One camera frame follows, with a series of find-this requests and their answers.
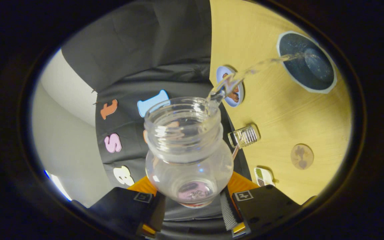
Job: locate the round cork coaster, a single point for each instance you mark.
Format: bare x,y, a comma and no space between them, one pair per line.
302,156

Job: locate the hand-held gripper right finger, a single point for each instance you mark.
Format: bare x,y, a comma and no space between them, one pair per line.
228,210

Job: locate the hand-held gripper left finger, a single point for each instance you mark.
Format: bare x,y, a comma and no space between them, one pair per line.
155,210

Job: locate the ceiling light panel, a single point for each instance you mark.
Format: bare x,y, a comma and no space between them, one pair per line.
60,186

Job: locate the white divided grain dish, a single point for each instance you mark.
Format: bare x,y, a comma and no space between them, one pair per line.
264,176

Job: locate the light blue plate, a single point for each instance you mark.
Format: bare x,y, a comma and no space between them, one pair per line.
219,74

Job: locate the clear juice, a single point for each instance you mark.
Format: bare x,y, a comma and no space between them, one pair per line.
262,65

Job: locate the clear glass bottle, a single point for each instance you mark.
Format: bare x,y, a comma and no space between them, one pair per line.
185,146

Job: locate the wooden table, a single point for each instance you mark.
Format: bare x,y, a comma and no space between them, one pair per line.
278,116

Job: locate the white cup with blue inside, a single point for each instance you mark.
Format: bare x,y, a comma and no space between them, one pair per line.
312,76

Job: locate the brown cookie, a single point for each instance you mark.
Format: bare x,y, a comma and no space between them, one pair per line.
234,96

